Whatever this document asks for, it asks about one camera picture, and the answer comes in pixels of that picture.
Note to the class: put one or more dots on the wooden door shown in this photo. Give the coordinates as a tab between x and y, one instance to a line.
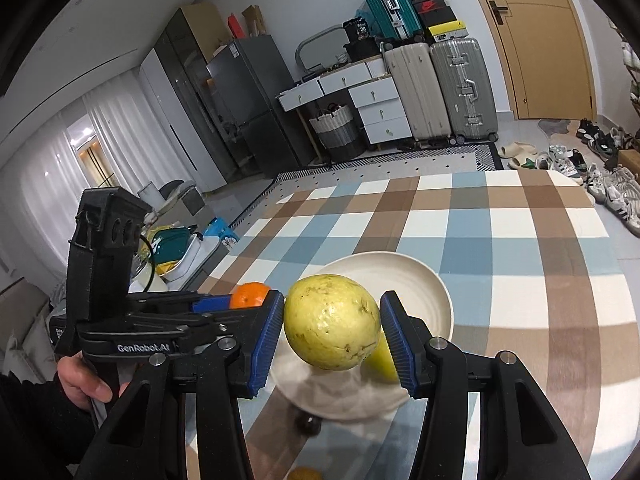
544	58

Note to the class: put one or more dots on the beige suitcase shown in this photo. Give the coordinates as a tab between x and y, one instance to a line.
413	73

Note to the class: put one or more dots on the orange mandarin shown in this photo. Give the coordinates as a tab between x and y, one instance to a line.
248	295

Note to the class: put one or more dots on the yellow green guava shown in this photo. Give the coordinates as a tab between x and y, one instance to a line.
331	322

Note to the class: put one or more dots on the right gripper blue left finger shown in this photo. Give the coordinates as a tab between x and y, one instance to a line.
266	342

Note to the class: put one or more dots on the white drawer cabinet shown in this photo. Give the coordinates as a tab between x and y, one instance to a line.
373	94

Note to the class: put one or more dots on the dark purple plum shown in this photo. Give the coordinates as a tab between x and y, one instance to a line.
308	425

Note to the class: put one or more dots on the person's left hand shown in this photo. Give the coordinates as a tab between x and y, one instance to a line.
80	383

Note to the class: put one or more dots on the green yellow citrus fruit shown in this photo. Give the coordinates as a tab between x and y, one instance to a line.
379	364

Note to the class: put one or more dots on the teal suitcase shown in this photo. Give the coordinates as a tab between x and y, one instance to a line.
396	18

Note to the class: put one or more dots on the dark grey refrigerator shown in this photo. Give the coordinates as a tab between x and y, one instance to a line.
249	75

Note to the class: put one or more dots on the white curtain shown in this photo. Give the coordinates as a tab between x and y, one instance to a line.
42	182

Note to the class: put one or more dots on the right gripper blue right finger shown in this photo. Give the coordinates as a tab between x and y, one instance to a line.
406	346

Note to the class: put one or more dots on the checkered tablecloth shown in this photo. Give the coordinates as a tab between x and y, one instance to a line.
516	264

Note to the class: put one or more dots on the wicker basket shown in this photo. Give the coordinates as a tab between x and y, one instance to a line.
338	133

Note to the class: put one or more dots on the silver suitcase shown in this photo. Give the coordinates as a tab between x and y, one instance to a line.
463	78

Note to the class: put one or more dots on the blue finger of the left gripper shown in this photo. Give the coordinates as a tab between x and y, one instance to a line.
212	304

